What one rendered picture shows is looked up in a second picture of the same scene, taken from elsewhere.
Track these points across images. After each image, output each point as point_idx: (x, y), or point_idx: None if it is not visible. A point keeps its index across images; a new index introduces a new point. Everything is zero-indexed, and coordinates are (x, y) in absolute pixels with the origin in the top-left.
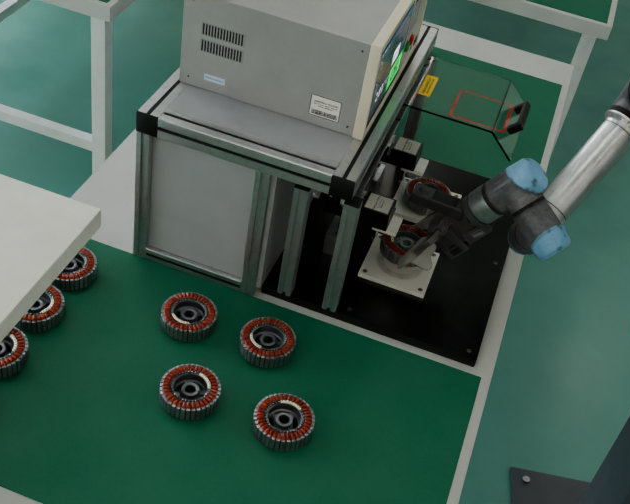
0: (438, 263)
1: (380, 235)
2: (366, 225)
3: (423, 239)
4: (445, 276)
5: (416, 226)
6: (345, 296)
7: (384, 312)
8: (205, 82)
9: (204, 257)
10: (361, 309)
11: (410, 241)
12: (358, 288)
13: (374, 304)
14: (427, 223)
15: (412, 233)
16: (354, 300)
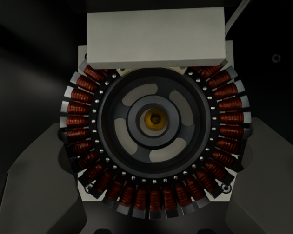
0: (212, 201)
1: (226, 50)
2: (253, 14)
3: (21, 229)
4: (177, 226)
5: (251, 130)
6: (15, 48)
7: (7, 132)
8: None
9: None
10: None
11: (166, 131)
12: (49, 64)
13: (19, 107)
14: (231, 198)
15: (205, 126)
16: (12, 68)
